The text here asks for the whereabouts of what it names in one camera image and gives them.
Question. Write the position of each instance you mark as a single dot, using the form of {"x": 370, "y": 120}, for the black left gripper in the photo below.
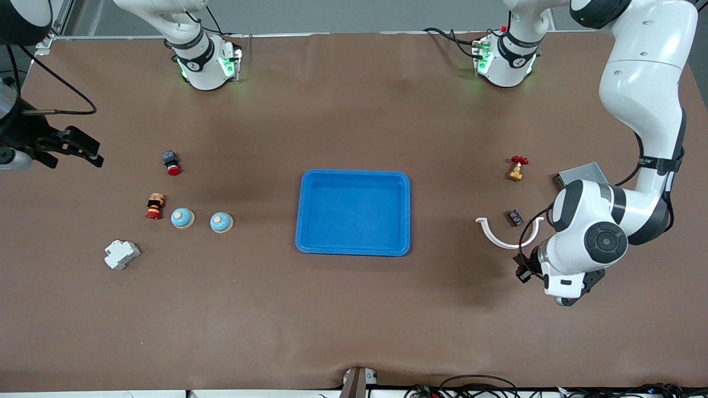
{"x": 525, "y": 270}

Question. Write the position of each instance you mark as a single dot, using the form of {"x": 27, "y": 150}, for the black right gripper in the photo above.
{"x": 22, "y": 131}

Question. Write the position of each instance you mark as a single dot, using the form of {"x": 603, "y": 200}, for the black printed capacitor block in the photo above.
{"x": 514, "y": 217}

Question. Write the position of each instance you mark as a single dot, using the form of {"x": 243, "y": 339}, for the light blue call bell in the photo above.
{"x": 182, "y": 218}
{"x": 221, "y": 222}

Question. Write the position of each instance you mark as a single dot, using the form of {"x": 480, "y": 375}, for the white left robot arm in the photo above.
{"x": 641, "y": 83}

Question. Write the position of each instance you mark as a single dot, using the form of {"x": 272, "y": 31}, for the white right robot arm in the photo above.
{"x": 199, "y": 61}

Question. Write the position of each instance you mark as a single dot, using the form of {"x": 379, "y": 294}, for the white curved pipe clamp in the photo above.
{"x": 509, "y": 245}

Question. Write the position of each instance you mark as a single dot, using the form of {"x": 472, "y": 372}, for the red emergency stop button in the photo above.
{"x": 172, "y": 163}

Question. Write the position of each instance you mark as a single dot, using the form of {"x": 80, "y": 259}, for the grey metal box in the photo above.
{"x": 575, "y": 174}

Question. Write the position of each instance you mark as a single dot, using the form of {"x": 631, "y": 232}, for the white circuit breaker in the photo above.
{"x": 121, "y": 254}

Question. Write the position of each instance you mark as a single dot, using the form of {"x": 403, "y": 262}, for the brown table cover mat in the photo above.
{"x": 354, "y": 309}

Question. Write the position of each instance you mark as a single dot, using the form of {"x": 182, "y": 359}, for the blue plastic tray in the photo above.
{"x": 354, "y": 213}

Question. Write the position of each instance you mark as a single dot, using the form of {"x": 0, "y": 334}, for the red yellow push button switch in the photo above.
{"x": 155, "y": 206}

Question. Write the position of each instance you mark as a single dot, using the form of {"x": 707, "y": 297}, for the aluminium frame profile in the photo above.
{"x": 55, "y": 36}

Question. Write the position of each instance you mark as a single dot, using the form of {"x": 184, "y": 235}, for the grey camera post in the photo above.
{"x": 354, "y": 382}

